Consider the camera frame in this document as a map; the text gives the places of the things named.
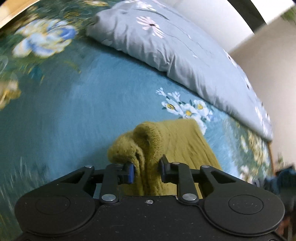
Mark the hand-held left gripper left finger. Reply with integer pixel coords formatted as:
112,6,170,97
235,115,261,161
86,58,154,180
52,162,135,205

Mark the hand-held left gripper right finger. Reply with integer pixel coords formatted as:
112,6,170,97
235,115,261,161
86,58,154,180
158,155,250,205

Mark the olive green knit sweater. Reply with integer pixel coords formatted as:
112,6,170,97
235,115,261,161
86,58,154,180
107,119,223,197

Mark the teal floral bed blanket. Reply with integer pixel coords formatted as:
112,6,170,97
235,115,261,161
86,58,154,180
0,0,278,241

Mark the dark blue garment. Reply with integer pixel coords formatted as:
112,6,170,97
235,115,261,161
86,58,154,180
266,165,296,197

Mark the grey floral pillow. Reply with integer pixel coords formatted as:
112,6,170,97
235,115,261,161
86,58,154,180
86,0,273,141

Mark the brown wooden bed frame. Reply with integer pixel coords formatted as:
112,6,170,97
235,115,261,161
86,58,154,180
267,140,278,172

